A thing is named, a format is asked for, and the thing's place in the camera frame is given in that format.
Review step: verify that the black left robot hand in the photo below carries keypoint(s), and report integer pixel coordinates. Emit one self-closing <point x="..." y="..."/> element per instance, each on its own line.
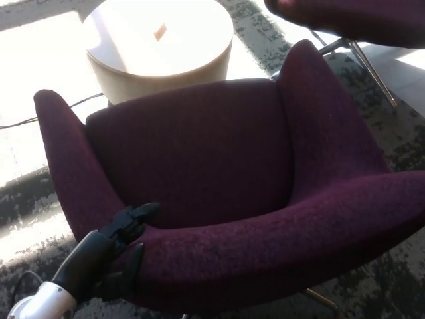
<point x="99" y="252"/>

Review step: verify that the small orange card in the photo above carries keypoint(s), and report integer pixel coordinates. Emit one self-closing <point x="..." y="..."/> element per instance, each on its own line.
<point x="159" y="32"/>

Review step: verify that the purple fabric swivel armchair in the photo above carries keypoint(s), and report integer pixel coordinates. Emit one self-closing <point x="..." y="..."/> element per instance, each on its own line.
<point x="232" y="199"/>
<point x="358" y="16"/>

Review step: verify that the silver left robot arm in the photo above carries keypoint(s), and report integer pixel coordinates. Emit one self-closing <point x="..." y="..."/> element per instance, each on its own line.
<point x="36" y="300"/>

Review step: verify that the round beige side table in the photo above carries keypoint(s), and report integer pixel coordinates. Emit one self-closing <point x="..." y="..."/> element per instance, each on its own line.
<point x="159" y="46"/>

